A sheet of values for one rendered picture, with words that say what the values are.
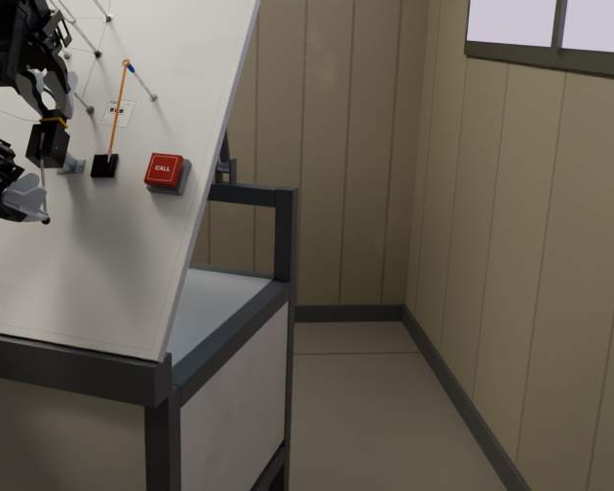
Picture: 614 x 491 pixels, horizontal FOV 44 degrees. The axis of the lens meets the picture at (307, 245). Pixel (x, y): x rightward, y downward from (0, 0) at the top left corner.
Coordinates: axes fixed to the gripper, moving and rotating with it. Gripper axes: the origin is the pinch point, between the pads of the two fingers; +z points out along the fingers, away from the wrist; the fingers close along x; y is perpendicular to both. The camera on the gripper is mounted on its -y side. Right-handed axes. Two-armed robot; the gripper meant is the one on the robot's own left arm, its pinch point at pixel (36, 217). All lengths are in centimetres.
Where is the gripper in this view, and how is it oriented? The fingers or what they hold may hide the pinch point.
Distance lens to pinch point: 121.0
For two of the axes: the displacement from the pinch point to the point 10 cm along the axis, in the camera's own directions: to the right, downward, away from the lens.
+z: 5.4, 3.4, 7.7
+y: 6.6, -7.4, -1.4
